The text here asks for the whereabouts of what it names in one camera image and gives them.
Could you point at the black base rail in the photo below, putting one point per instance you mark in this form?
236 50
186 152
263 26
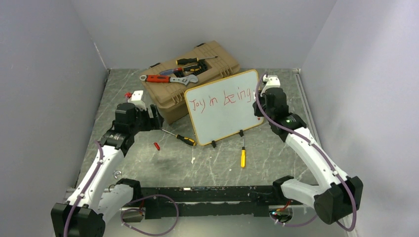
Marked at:
157 203

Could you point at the yellow-framed whiteboard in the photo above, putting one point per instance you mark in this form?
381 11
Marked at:
223 108

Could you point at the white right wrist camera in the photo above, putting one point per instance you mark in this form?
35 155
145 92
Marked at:
271 81

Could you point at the black yellow screwdriver on toolbox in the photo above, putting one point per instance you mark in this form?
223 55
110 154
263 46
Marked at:
185 61

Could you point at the blue red screwdriver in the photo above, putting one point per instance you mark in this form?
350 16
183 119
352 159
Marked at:
171 71

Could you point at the yellow handle screwdriver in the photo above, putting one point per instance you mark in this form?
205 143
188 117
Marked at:
243 155

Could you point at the black orange screwdriver on table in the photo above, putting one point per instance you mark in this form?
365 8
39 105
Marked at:
184 139

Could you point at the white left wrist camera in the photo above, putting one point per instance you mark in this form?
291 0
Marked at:
136 99

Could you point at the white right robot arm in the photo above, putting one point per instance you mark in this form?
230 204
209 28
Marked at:
336 197

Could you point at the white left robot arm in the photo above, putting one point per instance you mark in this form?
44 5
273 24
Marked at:
87 210

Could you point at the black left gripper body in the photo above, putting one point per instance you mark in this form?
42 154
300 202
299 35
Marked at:
143 122

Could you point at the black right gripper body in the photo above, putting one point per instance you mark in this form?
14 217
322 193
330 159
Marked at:
262 103

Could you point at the red handle adjustable wrench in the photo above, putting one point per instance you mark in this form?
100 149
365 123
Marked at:
167 79

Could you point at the black yellow tool in toolbox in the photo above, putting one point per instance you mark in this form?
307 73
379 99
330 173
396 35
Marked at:
197 69

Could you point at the silver open-end wrench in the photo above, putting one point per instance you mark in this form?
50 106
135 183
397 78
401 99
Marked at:
117 174

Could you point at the tan plastic toolbox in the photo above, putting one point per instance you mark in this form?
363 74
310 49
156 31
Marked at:
169 97

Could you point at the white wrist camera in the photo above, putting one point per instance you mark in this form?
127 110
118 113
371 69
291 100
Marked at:
136 99
271 81

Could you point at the red marker cap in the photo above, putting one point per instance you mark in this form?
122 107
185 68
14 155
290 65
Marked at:
157 146

